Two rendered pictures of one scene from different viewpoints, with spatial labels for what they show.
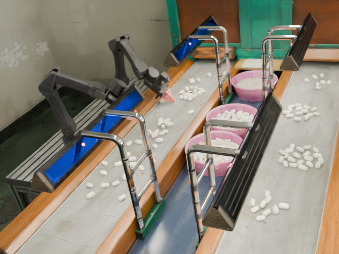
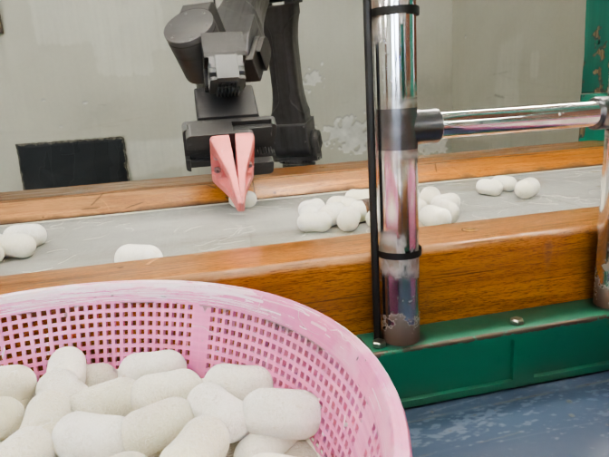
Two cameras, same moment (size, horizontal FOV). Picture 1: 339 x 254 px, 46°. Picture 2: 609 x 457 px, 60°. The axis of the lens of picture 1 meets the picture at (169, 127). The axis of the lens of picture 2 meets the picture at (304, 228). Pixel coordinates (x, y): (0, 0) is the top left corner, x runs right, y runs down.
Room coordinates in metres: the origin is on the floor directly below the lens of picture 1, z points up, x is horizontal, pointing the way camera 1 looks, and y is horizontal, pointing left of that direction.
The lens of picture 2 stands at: (1.72, -0.50, 0.86)
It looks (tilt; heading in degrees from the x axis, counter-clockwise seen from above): 14 degrees down; 49
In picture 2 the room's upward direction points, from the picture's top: 4 degrees counter-clockwise
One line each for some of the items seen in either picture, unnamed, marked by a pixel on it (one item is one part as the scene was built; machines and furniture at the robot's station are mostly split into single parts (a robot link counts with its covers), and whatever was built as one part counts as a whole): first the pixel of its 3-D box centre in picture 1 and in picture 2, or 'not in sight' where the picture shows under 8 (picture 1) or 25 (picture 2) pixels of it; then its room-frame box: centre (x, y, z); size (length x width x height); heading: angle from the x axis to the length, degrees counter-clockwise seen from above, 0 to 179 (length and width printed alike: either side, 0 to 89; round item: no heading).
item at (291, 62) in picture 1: (300, 38); not in sight; (1.84, -0.70, 1.08); 0.62 x 0.08 x 0.07; 151
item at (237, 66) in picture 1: (262, 64); not in sight; (2.31, -0.64, 0.77); 0.33 x 0.15 x 0.01; 61
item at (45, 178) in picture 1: (95, 129); not in sight; (1.26, 0.26, 1.08); 0.62 x 0.08 x 0.07; 151
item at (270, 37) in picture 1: (283, 72); not in sight; (1.87, -0.62, 0.90); 0.20 x 0.19 x 0.45; 151
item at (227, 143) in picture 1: (215, 155); not in sight; (1.49, -0.18, 0.72); 0.24 x 0.24 x 0.06
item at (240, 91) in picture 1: (254, 86); not in sight; (2.12, -0.53, 0.72); 0.27 x 0.27 x 0.10
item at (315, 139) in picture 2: not in sight; (297, 147); (2.37, 0.25, 0.77); 0.09 x 0.06 x 0.06; 124
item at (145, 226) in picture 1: (123, 173); not in sight; (1.22, 0.20, 0.90); 0.20 x 0.19 x 0.45; 151
